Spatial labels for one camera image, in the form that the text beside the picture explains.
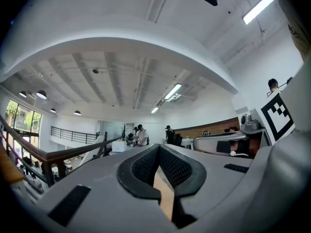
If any orange wooden desk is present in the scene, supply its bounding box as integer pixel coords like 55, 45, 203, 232
0, 143, 26, 185

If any dark wooden stair railing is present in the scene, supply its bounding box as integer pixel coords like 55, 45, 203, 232
0, 115, 122, 188

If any grey camera device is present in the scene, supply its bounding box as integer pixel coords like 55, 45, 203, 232
240, 113, 261, 131

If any person's yellow shirt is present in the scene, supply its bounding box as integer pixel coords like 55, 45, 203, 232
276, 0, 311, 60

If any white box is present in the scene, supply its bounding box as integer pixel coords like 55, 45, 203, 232
111, 140, 127, 153

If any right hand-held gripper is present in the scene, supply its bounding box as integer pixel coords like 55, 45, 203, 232
179, 57, 311, 233

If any brown wooden wall panel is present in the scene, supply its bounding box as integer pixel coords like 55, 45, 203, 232
174, 117, 241, 140

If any black metal balcony railing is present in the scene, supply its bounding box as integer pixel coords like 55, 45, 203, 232
50, 126, 98, 145

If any large window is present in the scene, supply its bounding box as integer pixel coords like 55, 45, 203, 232
4, 99, 42, 133

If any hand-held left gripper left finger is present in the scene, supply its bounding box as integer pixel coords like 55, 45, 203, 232
36, 143, 177, 233

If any long ceiling light panel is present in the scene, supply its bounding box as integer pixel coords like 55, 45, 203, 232
242, 0, 276, 25

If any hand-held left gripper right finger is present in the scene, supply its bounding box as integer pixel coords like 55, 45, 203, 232
159, 143, 254, 229

